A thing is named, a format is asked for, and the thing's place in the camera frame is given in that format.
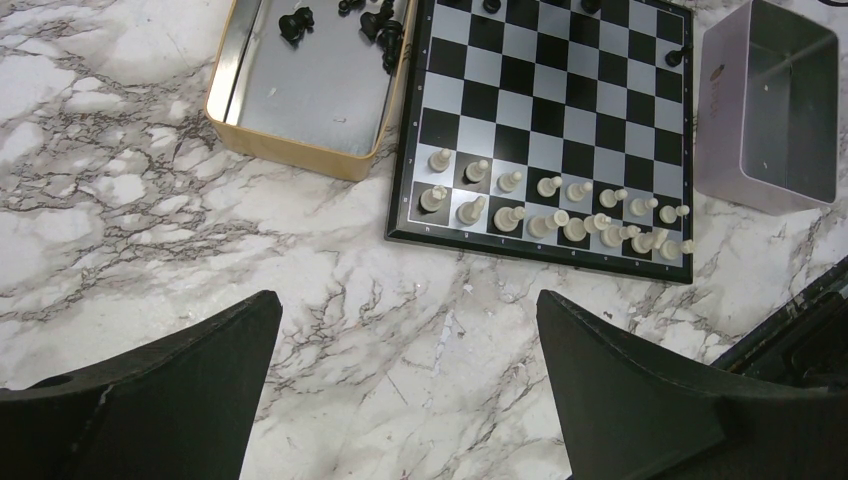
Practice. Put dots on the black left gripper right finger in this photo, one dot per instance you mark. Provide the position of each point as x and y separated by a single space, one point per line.
631 409

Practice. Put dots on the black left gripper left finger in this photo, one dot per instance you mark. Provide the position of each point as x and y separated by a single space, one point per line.
180 407

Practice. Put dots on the yellow metal tin box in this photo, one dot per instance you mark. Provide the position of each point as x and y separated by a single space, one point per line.
304 84

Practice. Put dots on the silver metal tin lid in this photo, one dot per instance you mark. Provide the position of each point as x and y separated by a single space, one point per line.
768 109

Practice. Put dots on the black chess pawn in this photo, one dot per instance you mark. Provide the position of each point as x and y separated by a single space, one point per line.
492 6

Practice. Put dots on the black and white chessboard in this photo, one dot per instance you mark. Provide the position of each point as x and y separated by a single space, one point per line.
543 88

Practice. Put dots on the white chess bishop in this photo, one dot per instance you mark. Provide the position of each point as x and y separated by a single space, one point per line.
615 236
506 219

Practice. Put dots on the white chess knight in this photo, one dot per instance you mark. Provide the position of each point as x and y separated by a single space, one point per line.
646 242
470 212

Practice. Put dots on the black chess piece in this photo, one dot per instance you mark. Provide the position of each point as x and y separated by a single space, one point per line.
675 57
590 7

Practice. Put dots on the white chess pawn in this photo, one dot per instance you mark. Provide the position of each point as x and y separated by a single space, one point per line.
670 214
440 160
609 198
642 206
476 171
548 187
576 192
510 181

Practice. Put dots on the white chess rook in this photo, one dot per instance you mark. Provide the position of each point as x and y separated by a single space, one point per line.
432 199
671 250

